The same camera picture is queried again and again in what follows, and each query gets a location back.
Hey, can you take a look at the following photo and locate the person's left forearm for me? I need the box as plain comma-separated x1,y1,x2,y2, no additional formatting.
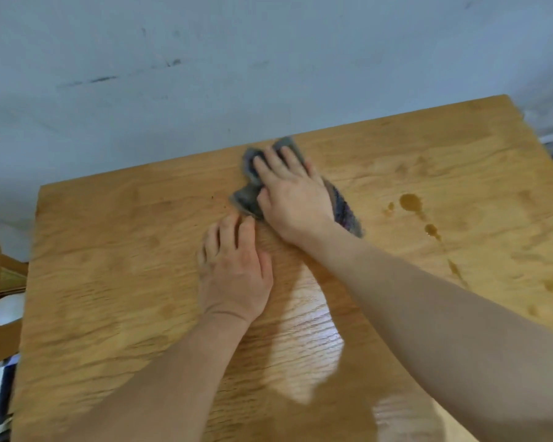
60,312,249,442

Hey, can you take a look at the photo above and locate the person's left hand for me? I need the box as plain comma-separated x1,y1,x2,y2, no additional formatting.
197,214,275,325

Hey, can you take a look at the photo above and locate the wooden rattan chair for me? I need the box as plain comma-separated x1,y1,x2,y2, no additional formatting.
0,230,28,371

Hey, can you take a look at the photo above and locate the grey striped cleaning cloth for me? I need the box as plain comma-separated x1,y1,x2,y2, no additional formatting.
229,136,365,239

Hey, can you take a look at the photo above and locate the person's right forearm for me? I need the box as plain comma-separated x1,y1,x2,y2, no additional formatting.
299,218,553,442

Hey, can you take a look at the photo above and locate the person's right hand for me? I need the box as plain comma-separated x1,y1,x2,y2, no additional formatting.
252,145,337,248

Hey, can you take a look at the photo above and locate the wooden table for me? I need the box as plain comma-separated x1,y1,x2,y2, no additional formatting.
9,94,553,442

